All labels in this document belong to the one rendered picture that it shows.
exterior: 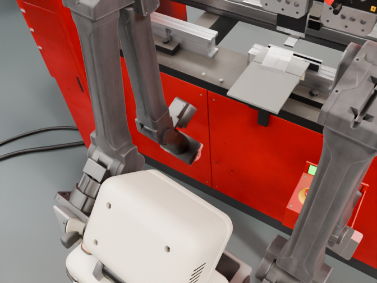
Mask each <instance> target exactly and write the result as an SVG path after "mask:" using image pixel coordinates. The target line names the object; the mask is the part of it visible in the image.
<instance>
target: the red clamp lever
mask: <svg viewBox="0 0 377 283"><path fill-rule="evenodd" d="M324 1H325V2H326V3H327V4H328V5H331V6H332V7H333V9H334V10H333V14H334V15H338V14H339V13H340V11H341V9H342V4H341V3H340V4H336V3H335V2H334V0H324Z"/></svg>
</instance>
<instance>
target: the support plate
mask: <svg viewBox="0 0 377 283"><path fill-rule="evenodd" d="M268 51H269V50H268V49H264V48H262V49H261V50H260V51H259V53H258V54H257V55H256V56H255V58H254V59H253V61H251V63H250V64H249V65H248V67H247V68H246V69H245V71H244V72H243V73H242V74H241V76H240V77H239V78H238V79H237V81H236V82H235V83H234V85H233V86H232V87H231V88H230V90H229V91H228V92H227V95H228V96H230V97H232V98H236V99H238V100H240V101H243V102H246V103H248V104H251V105H253V106H256V107H259V108H262V109H264V110H267V111H269V112H272V113H275V114H278V112H279V111H280V110H281V108H282V106H283V105H284V103H285V102H286V100H287V99H288V97H289V95H290V94H291V93H292V91H293V90H294V88H295V86H296V85H297V83H298V82H299V80H300V78H301V77H302V76H303V74H304V73H305V71H306V69H307V68H308V66H309V64H310V63H308V62H305V61H302V60H298V59H296V58H293V57H292V58H291V60H290V62H289V64H288V66H287V68H286V71H287V72H290V73H292V74H295V75H292V74H289V73H287V72H284V74H283V75H280V74H275V73H272V72H267V71H263V70H259V65H261V64H260V63H262V62H263V60H264V58H265V57H266V55H267V53H268ZM254 61H256V62H254ZM257 62H260V63H257ZM296 75H298V76H296ZM299 76H301V77H299Z"/></svg>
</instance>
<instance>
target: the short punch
mask: <svg viewBox="0 0 377 283"><path fill-rule="evenodd" d="M309 15H310V11H308V13H307V14H306V15H305V16H302V17H300V18H299V19H297V18H294V17H290V16H286V15H283V14H279V13H277V23H276V26H277V30H280V31H283V32H286V33H290V34H293V35H297V36H300V37H303V38H304V37H305V33H306V30H307V25H308V21H309Z"/></svg>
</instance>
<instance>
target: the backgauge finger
mask: <svg viewBox="0 0 377 283"><path fill-rule="evenodd" d="M322 10H323V5H320V4H316V3H313V5H312V7H311V8H310V10H309V11H310V15H309V21H308V25H307V28H310V29H314V30H317V31H319V30H320V29H321V27H322V26H323V23H322V21H321V20H320V18H321V13H322ZM299 39H300V36H297V35H293V34H291V35H290V36H289V38H288V39H287V40H286V42H285V43H284V45H285V46H288V47H291V48H293V47H294V46H295V44H296V43H297V42H298V40H299Z"/></svg>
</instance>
